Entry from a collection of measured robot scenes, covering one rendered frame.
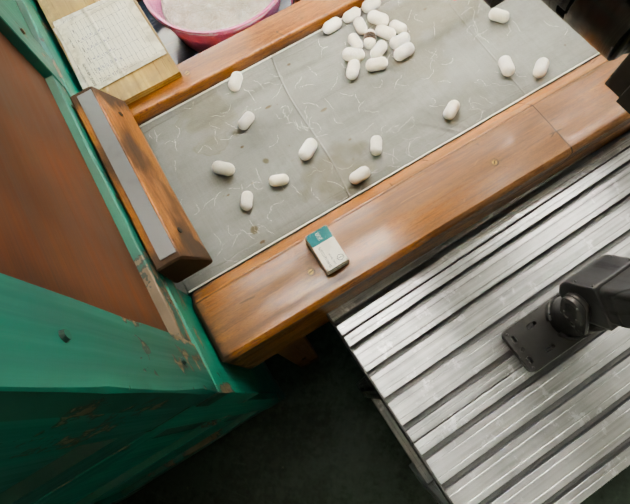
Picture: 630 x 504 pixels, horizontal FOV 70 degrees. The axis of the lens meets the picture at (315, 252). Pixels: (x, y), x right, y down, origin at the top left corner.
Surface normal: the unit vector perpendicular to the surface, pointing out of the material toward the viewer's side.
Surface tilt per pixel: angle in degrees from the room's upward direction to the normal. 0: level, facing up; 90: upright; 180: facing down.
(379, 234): 0
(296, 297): 0
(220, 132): 0
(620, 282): 60
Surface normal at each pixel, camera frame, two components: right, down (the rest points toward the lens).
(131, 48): -0.07, -0.30
